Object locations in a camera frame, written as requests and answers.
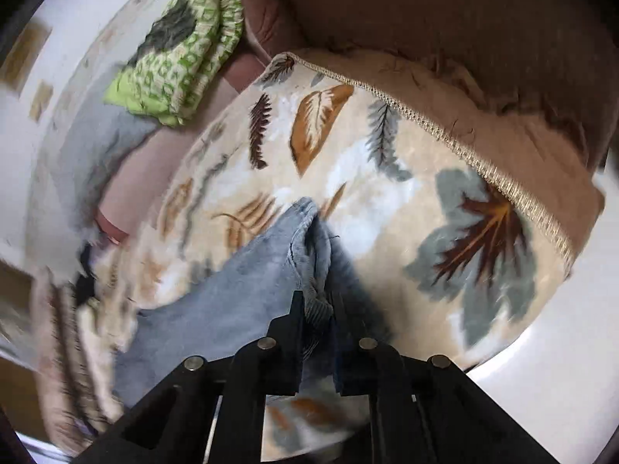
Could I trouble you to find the blue denim pants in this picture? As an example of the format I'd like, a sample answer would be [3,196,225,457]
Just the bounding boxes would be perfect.
[113,198,392,408]

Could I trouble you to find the pink bed sheet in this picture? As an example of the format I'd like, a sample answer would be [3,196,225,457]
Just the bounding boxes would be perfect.
[96,40,271,244]

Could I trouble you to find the green patterned folded cloth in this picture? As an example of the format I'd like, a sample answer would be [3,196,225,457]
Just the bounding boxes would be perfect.
[104,0,245,127]

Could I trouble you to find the striped beige cushion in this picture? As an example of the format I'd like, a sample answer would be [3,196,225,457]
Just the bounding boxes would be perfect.
[29,268,110,457]

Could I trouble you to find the brown fleece blanket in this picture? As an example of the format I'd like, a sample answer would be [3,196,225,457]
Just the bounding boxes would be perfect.
[242,0,618,257]

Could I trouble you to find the cream leaf-print blanket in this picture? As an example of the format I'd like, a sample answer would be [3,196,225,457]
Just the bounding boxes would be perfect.
[71,50,579,464]

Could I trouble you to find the grey quilted pillow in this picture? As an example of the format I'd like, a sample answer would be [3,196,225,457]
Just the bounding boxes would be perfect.
[53,63,159,235]

